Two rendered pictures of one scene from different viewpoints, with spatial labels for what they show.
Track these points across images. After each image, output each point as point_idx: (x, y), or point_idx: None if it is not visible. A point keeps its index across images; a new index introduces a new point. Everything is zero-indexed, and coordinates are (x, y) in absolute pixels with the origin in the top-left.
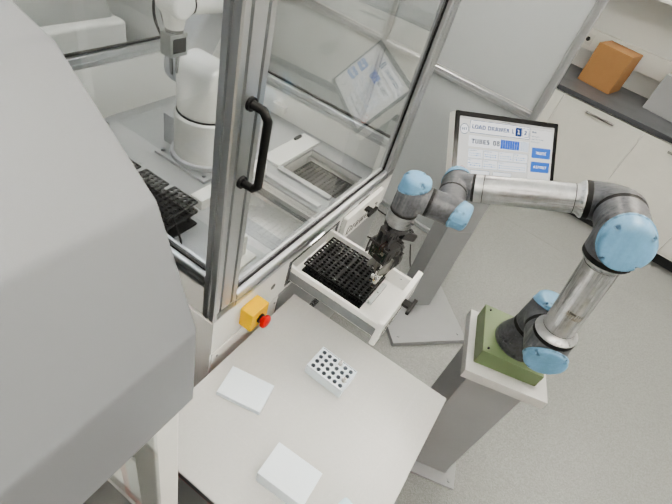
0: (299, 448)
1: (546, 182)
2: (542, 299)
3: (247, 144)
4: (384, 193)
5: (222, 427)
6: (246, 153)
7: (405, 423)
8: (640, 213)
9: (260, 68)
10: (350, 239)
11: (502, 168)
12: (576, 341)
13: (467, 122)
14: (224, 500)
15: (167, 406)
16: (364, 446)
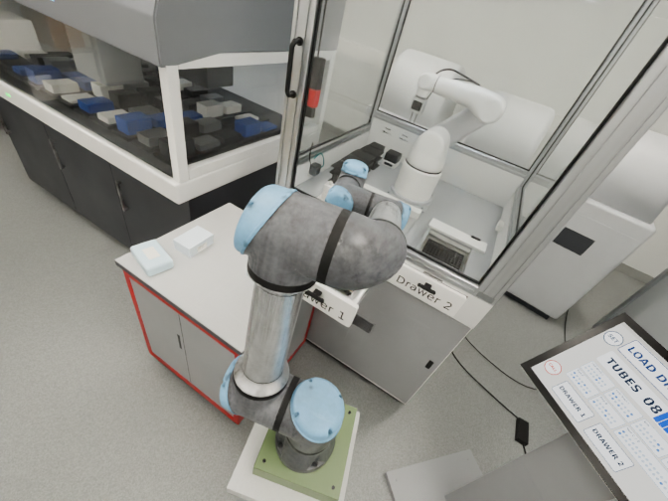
0: (213, 252)
1: (387, 215)
2: (317, 378)
3: (297, 70)
4: (477, 320)
5: (231, 225)
6: (297, 76)
7: (221, 312)
8: (295, 196)
9: (306, 21)
10: (414, 311)
11: (624, 440)
12: (241, 385)
13: (626, 337)
14: (191, 224)
15: (149, 49)
16: (207, 283)
